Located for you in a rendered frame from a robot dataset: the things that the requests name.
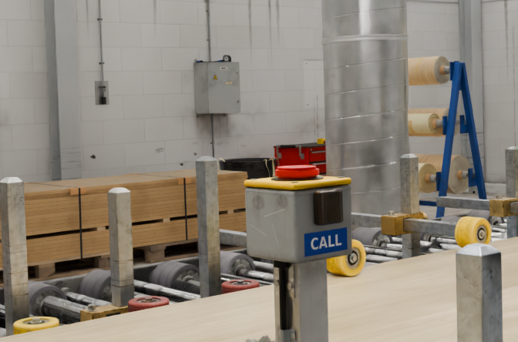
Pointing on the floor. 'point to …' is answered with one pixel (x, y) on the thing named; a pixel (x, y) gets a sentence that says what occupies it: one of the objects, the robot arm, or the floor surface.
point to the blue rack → (459, 82)
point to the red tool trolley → (302, 155)
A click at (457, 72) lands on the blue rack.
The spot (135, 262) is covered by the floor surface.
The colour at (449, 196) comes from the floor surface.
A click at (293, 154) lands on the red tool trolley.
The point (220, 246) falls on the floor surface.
